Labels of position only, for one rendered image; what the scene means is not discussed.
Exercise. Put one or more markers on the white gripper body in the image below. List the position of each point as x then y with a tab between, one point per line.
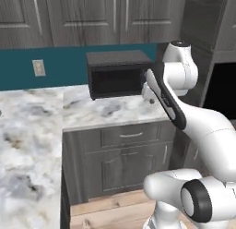
147	92

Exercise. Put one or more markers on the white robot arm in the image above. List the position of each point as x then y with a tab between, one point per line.
209	137

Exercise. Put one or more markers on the black microwave oven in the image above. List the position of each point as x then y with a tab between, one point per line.
116	75

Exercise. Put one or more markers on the grey drawer front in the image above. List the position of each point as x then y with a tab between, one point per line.
130	134

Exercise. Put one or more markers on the grey base cupboard door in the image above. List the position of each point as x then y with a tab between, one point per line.
169	152
123	169

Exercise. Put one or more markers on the tall grey cupboard unit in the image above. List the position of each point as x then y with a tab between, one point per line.
212	29

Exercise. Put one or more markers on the grey wall cupboard door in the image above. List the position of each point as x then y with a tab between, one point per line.
153	17
83	17
15	20

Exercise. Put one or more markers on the beige wall outlet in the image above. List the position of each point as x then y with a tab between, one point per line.
39	68

